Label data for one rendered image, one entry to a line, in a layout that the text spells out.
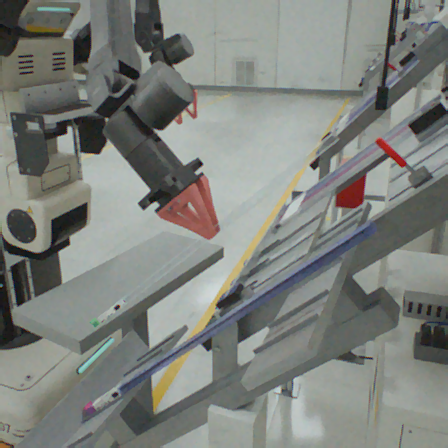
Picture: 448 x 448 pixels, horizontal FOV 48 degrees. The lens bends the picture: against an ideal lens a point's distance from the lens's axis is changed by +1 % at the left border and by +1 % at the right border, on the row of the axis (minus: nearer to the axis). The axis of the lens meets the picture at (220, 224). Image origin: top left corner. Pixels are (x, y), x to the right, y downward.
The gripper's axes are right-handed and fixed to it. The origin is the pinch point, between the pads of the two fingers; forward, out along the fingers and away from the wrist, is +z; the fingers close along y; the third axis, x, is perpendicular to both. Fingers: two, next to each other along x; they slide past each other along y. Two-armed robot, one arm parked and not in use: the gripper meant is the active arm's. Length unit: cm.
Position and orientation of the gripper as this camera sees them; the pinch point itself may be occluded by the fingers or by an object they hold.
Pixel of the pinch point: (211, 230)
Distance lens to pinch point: 69.0
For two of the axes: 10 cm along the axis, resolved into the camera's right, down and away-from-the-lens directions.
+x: -6.8, 5.3, 5.1
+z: 6.4, 7.7, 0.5
